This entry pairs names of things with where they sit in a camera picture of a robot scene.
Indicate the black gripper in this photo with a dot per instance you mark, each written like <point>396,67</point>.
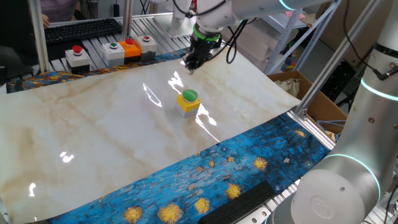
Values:
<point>202,49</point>

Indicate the yellow box green mushroom button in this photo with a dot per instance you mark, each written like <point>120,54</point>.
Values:
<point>188,102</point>

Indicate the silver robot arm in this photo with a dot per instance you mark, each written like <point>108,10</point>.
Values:
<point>342,186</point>

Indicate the white box small red button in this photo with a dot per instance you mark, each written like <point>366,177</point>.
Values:
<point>147,46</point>

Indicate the orange box red button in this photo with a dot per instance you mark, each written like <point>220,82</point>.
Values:
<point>130,49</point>

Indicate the white box small green button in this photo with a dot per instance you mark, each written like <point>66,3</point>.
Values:
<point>113,54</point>

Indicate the white box red mushroom button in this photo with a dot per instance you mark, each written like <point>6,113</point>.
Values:
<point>77,59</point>

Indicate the person hand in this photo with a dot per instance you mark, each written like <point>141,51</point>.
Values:
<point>46,21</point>

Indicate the white machine base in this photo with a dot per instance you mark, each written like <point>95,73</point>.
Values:
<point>178,25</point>

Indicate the colourful toy blocks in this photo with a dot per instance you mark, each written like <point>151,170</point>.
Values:
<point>288,66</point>

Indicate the grey metal shelf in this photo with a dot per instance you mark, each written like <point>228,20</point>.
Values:
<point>286,40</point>

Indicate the crumpled beige bag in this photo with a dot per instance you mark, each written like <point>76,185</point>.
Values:
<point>289,85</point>

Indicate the glossy marble pattern sheet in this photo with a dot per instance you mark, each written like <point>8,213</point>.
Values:
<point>109,124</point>

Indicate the pink paper scrap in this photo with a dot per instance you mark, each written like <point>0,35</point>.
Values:
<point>293,15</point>

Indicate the blue starry painting cloth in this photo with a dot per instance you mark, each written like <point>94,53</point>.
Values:
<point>217,174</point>

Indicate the black keyboard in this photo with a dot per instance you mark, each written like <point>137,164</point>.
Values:
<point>81,29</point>

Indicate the open cardboard box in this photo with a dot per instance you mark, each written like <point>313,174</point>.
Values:
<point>323,105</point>

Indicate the large cardboard box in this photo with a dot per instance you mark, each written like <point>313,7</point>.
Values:
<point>329,31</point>

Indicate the person in purple shirt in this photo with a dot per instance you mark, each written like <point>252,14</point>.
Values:
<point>59,9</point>

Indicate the black foam block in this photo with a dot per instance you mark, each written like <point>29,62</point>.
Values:
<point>239,203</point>

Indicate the silver robot mounting plate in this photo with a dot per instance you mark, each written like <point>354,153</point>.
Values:
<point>258,216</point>

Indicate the aluminium frame bar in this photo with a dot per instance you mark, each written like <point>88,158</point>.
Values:
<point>149,15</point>

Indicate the aluminium frame post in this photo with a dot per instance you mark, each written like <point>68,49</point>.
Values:
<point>38,37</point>
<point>335,59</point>
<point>127,18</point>

